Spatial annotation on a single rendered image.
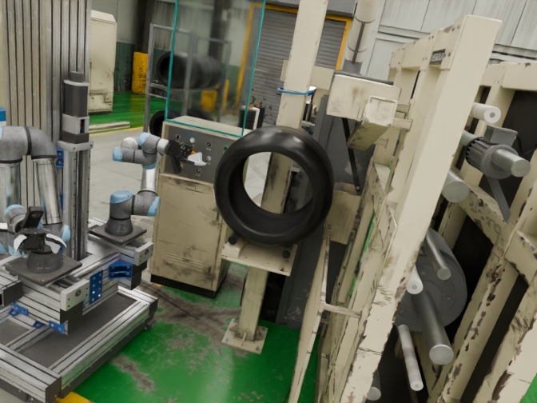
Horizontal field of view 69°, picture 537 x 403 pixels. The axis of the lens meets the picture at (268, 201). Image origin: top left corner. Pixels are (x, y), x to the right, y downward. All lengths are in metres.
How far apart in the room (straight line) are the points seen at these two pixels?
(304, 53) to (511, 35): 9.22
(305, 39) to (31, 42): 1.25
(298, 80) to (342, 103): 0.66
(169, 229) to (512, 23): 9.60
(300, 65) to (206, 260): 1.56
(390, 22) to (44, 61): 9.73
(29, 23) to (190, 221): 1.54
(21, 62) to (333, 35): 9.67
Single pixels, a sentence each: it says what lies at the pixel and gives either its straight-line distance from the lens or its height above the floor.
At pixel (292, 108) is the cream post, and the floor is 1.57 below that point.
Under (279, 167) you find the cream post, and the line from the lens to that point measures 2.22.
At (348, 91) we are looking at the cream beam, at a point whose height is 1.73.
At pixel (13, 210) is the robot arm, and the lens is 1.78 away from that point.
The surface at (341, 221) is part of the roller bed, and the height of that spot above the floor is 1.03.
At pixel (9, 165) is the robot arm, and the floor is 1.22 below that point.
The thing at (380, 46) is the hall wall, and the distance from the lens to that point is 11.01.
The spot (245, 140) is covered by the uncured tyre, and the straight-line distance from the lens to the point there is 1.86.
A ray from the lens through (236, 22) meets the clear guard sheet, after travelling 2.62.
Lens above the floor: 1.80
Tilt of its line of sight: 20 degrees down
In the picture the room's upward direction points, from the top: 11 degrees clockwise
